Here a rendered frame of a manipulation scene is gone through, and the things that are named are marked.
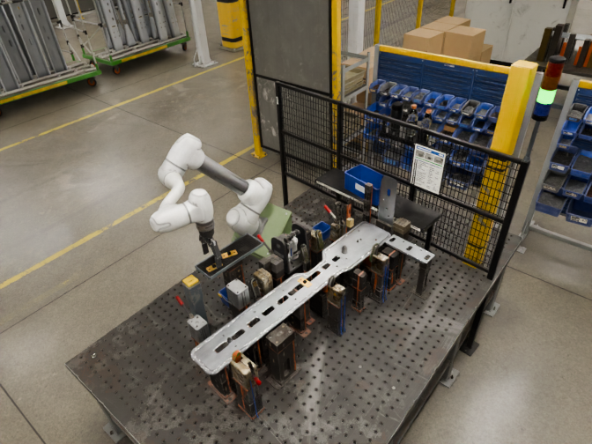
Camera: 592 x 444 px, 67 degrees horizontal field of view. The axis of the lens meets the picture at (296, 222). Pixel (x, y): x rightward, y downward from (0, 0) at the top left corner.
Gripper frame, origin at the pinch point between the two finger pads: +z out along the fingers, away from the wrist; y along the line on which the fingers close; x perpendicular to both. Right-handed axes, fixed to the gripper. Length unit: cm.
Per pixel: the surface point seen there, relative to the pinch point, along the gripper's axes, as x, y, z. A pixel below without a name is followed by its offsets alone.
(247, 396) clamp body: -19, 55, 39
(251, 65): 196, -263, 8
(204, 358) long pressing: -28, 35, 22
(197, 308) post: -15.2, 3.4, 24.6
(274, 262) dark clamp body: 30.8, 10.3, 14.4
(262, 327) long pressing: 3.5, 37.7, 22.1
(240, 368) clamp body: -20, 55, 16
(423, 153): 140, 19, -17
